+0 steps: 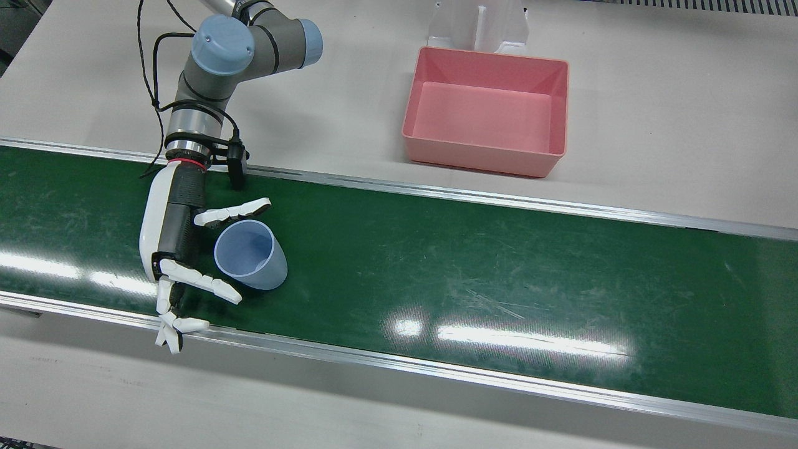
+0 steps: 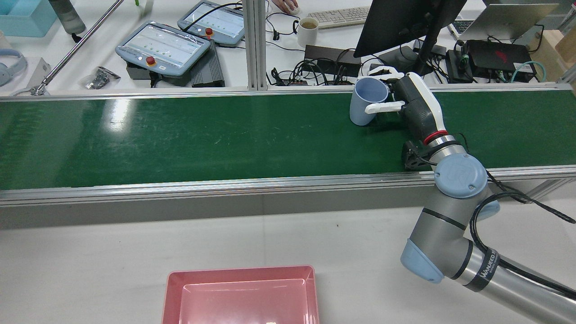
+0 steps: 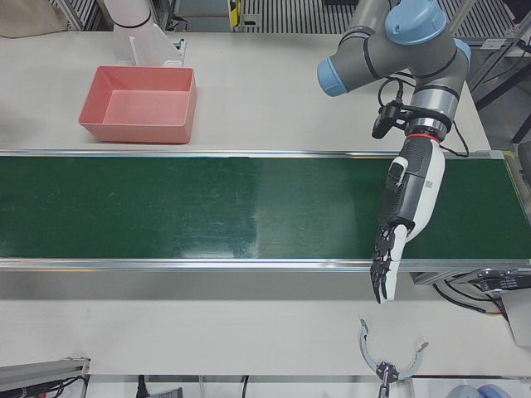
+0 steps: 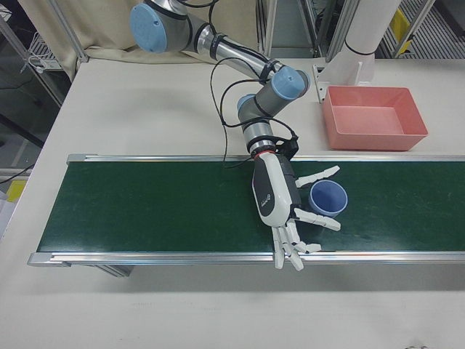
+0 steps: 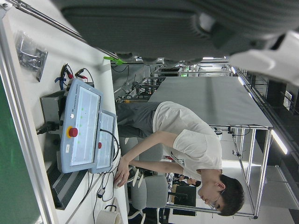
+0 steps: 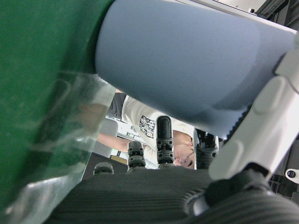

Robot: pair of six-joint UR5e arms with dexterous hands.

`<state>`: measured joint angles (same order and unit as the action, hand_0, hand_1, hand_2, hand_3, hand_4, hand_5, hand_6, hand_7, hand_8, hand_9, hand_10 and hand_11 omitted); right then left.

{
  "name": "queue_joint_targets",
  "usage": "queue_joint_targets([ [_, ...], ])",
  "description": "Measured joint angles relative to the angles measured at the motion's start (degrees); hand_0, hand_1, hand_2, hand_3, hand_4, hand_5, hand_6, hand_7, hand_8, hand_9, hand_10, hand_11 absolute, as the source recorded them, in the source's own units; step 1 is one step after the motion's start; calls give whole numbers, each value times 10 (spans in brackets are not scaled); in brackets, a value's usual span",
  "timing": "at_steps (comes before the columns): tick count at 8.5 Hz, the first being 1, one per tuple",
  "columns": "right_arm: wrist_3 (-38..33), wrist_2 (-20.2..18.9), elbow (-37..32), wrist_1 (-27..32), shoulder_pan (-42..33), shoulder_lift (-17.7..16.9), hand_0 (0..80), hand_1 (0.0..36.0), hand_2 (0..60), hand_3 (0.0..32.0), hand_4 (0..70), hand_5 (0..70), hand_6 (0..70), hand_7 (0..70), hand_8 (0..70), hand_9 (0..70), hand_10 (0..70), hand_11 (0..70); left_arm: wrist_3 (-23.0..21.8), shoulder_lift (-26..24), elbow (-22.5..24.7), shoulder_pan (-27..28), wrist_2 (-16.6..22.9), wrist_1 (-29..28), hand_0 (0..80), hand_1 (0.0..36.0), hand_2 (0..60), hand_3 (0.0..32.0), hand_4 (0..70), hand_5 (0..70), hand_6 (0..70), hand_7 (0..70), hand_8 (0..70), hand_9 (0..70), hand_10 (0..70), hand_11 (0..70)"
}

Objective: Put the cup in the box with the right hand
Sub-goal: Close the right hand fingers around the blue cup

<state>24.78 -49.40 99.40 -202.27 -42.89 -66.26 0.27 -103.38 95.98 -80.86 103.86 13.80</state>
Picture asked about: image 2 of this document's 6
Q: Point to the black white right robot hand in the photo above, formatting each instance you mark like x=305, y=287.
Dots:
x=418, y=108

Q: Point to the light blue plastic cup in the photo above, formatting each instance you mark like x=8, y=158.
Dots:
x=360, y=112

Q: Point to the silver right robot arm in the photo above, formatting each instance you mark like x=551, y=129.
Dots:
x=450, y=225

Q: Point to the black flat box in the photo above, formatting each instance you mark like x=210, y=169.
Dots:
x=324, y=56

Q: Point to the cardboard box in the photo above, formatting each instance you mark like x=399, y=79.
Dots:
x=551, y=45

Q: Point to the black finned metal box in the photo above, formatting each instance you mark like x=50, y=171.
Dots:
x=209, y=67

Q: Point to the pink plastic box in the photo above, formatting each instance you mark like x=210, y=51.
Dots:
x=243, y=301

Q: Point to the grey metal box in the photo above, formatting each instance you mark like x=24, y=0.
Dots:
x=135, y=71

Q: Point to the small black hub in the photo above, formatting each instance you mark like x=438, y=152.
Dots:
x=456, y=67

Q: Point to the black computer monitor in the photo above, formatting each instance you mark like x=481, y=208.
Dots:
x=396, y=22

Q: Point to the black power adapter red logo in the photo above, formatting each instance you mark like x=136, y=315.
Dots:
x=499, y=56

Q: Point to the white computer keyboard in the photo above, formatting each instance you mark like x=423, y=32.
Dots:
x=337, y=17

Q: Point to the silver laptop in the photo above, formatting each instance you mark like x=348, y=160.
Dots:
x=504, y=20

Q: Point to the white ceramic mug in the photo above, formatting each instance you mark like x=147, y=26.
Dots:
x=308, y=36

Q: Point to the green conveyor belt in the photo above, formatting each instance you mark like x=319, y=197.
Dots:
x=225, y=139

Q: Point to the grey-blue teach pendant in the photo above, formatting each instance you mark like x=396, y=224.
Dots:
x=220, y=22
x=166, y=45

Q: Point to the clear bag of black parts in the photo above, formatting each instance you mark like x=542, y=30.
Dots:
x=100, y=78

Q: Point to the silver metal rod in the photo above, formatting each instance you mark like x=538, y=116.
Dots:
x=76, y=45

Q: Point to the grey bottle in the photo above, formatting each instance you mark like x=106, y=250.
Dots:
x=67, y=15

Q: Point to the light blue headphones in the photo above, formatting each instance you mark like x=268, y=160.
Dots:
x=21, y=67

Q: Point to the light blue plastic bin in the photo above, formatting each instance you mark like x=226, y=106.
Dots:
x=22, y=20

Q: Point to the aluminium profile post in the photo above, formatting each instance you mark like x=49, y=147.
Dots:
x=254, y=45

